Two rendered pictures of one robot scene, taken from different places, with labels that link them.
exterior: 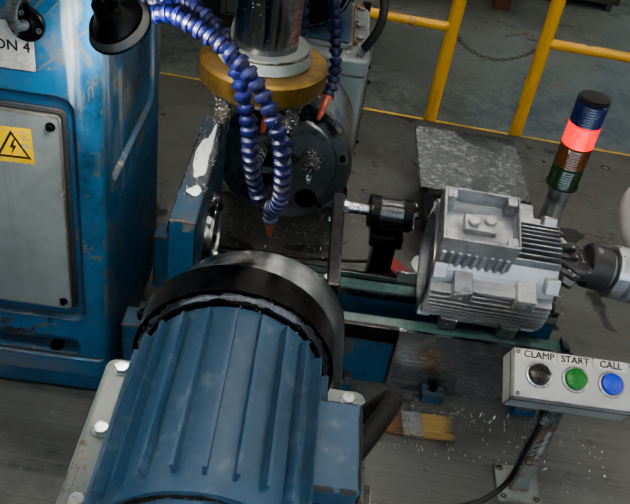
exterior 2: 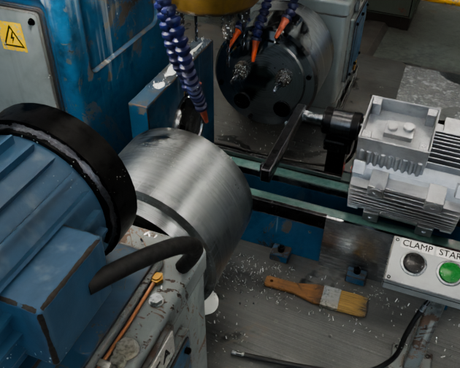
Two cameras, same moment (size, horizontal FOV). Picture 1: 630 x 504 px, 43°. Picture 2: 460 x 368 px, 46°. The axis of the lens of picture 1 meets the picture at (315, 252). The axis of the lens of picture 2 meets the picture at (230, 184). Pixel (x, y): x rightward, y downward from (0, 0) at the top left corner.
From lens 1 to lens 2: 0.39 m
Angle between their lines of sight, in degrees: 19
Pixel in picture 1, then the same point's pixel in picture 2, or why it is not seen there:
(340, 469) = (36, 287)
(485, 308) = (399, 205)
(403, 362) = (331, 245)
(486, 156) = not seen: outside the picture
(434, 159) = (412, 91)
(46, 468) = not seen: hidden behind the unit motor
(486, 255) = (399, 157)
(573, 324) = not seen: outside the picture
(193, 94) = not seen: hidden behind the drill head
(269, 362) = (15, 182)
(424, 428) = (339, 302)
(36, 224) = (37, 100)
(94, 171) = (66, 59)
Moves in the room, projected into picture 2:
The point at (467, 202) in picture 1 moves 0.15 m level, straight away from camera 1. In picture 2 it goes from (393, 111) to (423, 79)
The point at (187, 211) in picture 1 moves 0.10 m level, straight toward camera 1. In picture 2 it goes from (145, 98) to (125, 128)
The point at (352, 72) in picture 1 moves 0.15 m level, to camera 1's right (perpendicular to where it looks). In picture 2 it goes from (336, 12) to (398, 23)
